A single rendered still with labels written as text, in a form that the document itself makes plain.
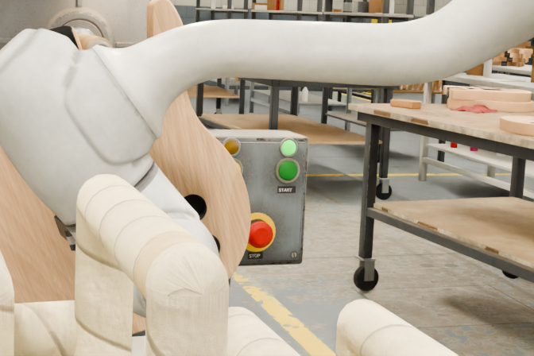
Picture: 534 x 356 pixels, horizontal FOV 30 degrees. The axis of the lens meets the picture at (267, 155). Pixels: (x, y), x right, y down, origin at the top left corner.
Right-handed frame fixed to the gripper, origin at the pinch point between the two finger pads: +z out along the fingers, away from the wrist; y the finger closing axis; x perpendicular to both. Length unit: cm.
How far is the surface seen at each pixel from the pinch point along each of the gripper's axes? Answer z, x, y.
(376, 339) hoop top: -74, 3, 5
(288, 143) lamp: 17.2, -5.6, 29.7
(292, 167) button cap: 17.2, -9.3, 29.2
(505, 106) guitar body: 289, -89, 215
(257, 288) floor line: 320, -139, 81
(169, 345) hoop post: -88, 13, -7
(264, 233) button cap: 15.1, -16.7, 21.6
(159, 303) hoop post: -88, 15, -7
